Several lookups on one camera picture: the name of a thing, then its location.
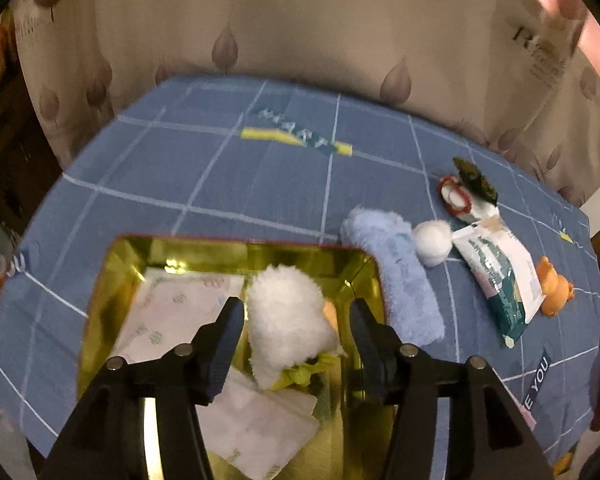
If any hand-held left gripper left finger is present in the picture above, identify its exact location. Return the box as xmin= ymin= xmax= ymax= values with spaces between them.
xmin=42 ymin=296 xmax=245 ymax=480

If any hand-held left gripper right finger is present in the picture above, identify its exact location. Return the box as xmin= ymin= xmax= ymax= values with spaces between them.
xmin=349 ymin=297 xmax=556 ymax=480

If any white fluffy plush toy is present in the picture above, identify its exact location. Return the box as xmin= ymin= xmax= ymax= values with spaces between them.
xmin=245 ymin=263 xmax=348 ymax=391

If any light blue fluffy towel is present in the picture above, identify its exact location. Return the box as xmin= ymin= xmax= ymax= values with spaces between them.
xmin=340 ymin=206 xmax=446 ymax=346

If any gold metal tin box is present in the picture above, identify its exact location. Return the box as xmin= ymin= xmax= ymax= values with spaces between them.
xmin=77 ymin=234 xmax=398 ymax=480

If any white pompom ball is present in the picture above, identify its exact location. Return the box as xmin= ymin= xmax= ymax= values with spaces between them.
xmin=411 ymin=220 xmax=453 ymax=267

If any green and white wipes packet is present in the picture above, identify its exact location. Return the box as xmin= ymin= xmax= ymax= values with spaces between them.
xmin=450 ymin=225 xmax=546 ymax=350

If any white sock with red trim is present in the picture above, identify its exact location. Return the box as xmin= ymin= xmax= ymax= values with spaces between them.
xmin=437 ymin=175 xmax=476 ymax=218

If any orange plush toy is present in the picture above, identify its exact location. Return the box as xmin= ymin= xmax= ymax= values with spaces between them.
xmin=535 ymin=256 xmax=576 ymax=317

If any black gold patterned cloth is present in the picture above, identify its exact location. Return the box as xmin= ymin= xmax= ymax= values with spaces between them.
xmin=452 ymin=156 xmax=500 ymax=206

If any white printed packet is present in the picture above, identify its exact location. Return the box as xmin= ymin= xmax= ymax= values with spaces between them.
xmin=112 ymin=267 xmax=246 ymax=366
xmin=195 ymin=370 xmax=321 ymax=480

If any blue checked bed sheet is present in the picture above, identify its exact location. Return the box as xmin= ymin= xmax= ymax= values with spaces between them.
xmin=0 ymin=76 xmax=600 ymax=471

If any dark wooden cabinet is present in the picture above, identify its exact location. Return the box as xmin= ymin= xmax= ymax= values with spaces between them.
xmin=0 ymin=60 xmax=66 ymax=236

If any beige leaf print curtain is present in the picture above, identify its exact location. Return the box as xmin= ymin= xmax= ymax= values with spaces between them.
xmin=7 ymin=0 xmax=600 ymax=206

